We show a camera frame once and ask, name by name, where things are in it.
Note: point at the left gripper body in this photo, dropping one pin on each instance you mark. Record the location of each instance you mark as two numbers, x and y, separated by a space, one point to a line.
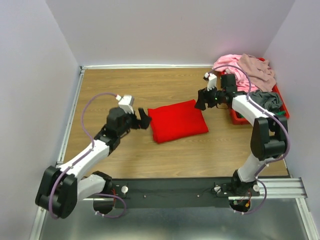
131 121

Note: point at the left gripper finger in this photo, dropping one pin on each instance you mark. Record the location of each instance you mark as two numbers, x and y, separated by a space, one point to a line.
142 113
144 122

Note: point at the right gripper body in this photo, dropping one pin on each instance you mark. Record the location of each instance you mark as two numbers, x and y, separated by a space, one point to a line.
215 97

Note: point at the red t-shirt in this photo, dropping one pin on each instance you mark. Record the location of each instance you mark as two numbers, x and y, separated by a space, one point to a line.
176 121

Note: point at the red plastic bin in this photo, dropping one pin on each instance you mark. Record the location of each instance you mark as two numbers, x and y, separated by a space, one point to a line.
253 88

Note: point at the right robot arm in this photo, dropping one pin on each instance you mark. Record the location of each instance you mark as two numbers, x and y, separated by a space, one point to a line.
269 138

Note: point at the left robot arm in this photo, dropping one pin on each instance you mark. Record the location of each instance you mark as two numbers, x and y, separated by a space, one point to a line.
61 188

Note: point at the light pink shirt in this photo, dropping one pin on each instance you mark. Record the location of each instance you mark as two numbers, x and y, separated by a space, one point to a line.
229 65

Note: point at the dusty pink shirt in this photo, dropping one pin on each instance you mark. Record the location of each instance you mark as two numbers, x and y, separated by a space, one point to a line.
259 72

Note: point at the grey shirt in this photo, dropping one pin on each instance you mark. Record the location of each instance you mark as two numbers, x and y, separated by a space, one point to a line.
270 101

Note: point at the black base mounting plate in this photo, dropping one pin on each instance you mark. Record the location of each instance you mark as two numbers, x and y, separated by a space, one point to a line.
166 193

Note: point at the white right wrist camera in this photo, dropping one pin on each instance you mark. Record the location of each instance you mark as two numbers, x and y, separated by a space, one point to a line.
211 80

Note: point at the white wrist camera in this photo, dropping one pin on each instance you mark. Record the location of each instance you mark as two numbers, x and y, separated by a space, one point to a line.
126 103
211 80

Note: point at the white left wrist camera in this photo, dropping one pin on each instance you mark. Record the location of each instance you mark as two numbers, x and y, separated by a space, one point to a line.
126 103

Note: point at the aluminium left rail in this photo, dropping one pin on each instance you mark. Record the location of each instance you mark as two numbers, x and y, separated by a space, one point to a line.
63 148

